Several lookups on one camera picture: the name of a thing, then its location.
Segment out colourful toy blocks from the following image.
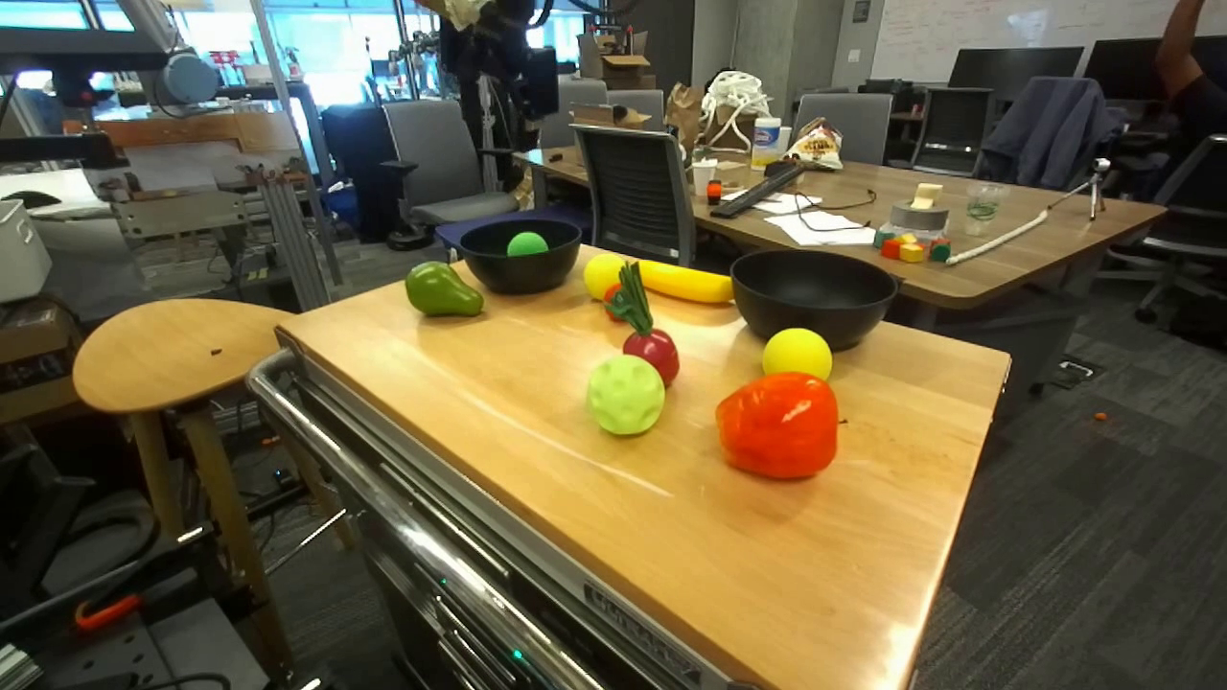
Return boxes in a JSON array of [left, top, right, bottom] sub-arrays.
[[875, 232, 950, 265]]

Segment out red orange toy pepper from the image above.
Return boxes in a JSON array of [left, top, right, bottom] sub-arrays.
[[716, 371, 838, 480]]

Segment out white rope bundle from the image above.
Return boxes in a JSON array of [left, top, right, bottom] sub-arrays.
[[696, 69, 773, 152]]

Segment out green smooth toy ball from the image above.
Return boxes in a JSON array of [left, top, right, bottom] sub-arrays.
[[507, 230, 550, 256]]

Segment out black bowl near avocado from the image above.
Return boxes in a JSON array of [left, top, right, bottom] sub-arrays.
[[458, 216, 580, 296]]

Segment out green toy avocado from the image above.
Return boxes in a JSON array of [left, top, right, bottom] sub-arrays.
[[406, 259, 484, 318]]

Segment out white papers on table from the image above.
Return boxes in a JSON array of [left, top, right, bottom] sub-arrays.
[[757, 190, 875, 247]]

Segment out round wooden stool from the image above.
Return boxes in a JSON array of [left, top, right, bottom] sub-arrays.
[[74, 297, 290, 669]]

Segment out metal cart handle bar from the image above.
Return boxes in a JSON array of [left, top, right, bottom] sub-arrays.
[[249, 348, 603, 690]]

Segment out light green dimpled toy ball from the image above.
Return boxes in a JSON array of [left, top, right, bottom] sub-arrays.
[[587, 355, 667, 435]]

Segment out dark mesh office chair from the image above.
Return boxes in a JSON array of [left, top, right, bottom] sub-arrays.
[[573, 122, 696, 265]]

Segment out large wooden office table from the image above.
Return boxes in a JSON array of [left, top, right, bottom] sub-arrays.
[[512, 143, 1169, 314]]

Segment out yellow toy lemon ball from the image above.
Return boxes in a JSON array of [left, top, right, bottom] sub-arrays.
[[757, 324, 837, 380]]

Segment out grey office chair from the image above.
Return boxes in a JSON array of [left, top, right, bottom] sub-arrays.
[[383, 98, 512, 226]]

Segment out black bowl near pepper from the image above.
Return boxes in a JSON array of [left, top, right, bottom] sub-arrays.
[[728, 247, 897, 351]]

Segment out red toy radish with leaves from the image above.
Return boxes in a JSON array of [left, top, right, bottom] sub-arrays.
[[618, 259, 677, 384]]

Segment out yellow toy banana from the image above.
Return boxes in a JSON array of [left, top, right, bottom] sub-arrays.
[[582, 251, 733, 305]]

